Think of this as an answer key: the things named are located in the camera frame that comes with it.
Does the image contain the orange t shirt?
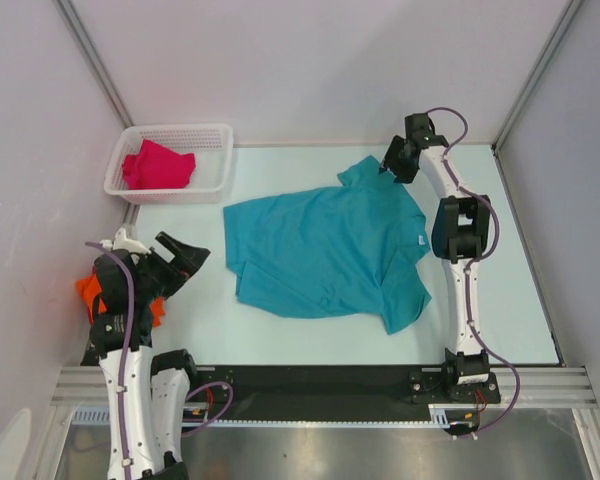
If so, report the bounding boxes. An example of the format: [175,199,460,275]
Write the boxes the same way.
[75,273,166,327]

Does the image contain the aluminium front rail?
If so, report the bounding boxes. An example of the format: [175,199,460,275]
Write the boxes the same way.
[51,366,597,408]

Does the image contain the teal t shirt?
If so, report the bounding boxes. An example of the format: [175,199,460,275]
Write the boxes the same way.
[223,156,431,335]

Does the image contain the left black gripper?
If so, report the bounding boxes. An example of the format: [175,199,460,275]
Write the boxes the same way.
[133,231,209,302]

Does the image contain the white slotted cable duct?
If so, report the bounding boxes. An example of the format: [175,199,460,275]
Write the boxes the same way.
[71,407,475,430]

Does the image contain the white plastic basket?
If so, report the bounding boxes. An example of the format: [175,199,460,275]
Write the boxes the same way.
[104,123,234,205]

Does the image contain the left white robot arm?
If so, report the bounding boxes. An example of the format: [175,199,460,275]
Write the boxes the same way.
[89,229,210,479]

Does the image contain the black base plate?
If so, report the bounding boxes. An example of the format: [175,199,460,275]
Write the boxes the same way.
[194,365,501,422]

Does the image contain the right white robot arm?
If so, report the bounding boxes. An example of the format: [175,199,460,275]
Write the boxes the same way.
[380,112,491,404]

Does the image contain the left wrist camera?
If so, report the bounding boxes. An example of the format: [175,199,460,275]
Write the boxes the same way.
[99,224,150,255]

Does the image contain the magenta t shirt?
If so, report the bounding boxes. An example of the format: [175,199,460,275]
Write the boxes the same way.
[122,139,196,190]

